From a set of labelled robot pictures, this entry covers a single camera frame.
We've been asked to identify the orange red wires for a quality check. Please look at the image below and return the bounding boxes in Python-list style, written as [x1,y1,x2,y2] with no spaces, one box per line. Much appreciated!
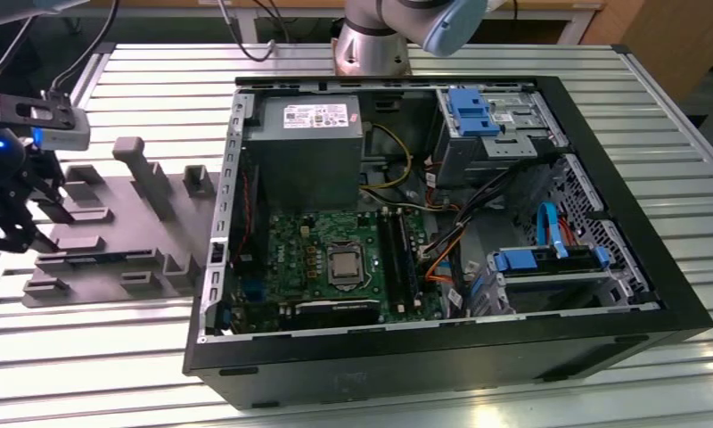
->
[424,254,454,285]

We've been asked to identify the black flat wires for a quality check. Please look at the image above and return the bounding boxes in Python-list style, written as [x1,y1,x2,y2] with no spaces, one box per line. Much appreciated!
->
[426,151,564,259]

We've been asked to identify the grey parts rack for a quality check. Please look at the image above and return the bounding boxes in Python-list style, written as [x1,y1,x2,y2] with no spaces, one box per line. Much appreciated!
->
[21,136,225,309]

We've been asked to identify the green motherboard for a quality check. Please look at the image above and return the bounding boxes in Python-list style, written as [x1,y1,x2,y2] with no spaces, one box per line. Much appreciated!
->
[228,207,453,333]

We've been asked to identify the rear port connectors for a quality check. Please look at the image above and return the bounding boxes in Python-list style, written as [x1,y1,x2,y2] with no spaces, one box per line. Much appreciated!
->
[209,306,240,335]

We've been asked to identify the black PC case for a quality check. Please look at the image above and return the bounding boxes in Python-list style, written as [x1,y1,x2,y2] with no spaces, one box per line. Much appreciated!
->
[181,74,713,409]

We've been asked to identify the yellow black wires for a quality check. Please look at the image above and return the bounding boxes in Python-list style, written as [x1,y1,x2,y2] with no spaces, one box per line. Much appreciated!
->
[358,123,460,213]

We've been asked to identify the blue drive latch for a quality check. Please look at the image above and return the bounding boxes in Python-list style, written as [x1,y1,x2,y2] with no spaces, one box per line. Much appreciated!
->
[449,88,501,137]

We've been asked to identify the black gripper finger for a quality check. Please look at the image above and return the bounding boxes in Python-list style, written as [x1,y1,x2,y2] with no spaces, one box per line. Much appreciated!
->
[0,188,61,254]
[26,148,79,226]

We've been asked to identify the black camera bracket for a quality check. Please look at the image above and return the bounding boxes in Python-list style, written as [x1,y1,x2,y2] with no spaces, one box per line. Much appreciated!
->
[0,93,77,134]

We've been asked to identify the silver CPU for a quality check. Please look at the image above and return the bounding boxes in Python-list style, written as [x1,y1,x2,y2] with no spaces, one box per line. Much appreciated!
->
[330,253,362,277]

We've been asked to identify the white framed wooden desk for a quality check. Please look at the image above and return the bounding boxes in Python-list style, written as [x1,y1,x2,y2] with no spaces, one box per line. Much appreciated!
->
[194,0,609,45]

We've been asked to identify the RAM stick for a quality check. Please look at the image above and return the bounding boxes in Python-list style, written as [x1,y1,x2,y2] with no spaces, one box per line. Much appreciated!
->
[390,207,422,309]
[38,251,158,264]

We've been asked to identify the silver drive cage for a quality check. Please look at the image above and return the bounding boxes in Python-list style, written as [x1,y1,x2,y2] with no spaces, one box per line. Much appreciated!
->
[433,86,572,188]

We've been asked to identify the silver disk bay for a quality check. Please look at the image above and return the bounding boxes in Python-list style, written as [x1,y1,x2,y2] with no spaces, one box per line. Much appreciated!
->
[486,247,649,313]

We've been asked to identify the brown wooden cabinet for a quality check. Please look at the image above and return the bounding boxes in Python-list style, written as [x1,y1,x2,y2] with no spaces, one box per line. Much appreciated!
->
[581,0,713,108]

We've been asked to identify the black hanging cable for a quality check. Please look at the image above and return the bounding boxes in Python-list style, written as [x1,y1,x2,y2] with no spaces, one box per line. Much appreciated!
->
[215,0,278,63]

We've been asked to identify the blue expansion slot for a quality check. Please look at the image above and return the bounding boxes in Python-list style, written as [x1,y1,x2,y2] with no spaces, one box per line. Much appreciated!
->
[241,276,265,307]

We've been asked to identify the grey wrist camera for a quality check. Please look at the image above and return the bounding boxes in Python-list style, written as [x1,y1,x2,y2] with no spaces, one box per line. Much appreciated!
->
[31,104,90,152]

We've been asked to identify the black camera cable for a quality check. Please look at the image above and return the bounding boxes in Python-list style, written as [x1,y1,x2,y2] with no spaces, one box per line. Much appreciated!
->
[49,0,122,97]

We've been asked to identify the hard disk in blue carrier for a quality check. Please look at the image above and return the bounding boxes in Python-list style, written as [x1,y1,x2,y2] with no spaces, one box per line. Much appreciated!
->
[489,245,610,274]

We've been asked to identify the black graphics card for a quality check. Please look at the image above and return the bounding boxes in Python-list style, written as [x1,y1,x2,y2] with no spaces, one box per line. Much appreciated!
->
[277,299,381,332]

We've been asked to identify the long RAM slot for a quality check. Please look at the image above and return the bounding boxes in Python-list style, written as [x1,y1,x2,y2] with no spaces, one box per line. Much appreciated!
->
[374,205,406,314]

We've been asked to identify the grey power supply unit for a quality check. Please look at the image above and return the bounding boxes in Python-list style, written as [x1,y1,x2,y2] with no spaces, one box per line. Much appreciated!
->
[240,91,368,213]

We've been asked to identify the blue flat wire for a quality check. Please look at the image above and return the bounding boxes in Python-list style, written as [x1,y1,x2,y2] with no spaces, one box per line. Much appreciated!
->
[536,201,572,259]

